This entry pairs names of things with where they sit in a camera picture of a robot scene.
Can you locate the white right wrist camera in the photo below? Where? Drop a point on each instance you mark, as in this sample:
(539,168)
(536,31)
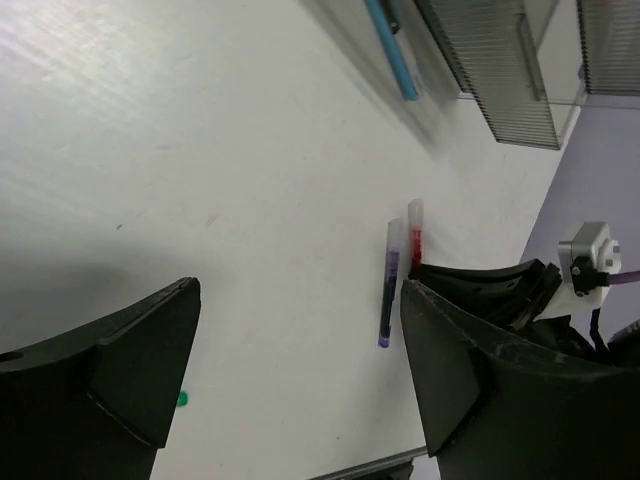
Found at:
(588,255)

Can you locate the clear acrylic drawer organizer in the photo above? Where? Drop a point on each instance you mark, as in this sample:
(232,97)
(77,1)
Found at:
(529,64)

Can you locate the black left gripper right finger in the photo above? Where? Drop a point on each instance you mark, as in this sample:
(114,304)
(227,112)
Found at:
(495,406)

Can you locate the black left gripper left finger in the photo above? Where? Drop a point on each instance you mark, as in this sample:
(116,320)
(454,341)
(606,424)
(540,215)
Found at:
(97,402)

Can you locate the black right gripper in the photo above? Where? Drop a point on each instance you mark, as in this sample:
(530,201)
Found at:
(513,296)

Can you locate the red ink pen refill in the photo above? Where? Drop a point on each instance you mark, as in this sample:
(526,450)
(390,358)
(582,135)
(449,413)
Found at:
(416,226)

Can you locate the purple ink pen refill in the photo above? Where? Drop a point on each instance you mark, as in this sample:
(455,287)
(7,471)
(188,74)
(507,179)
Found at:
(392,260)

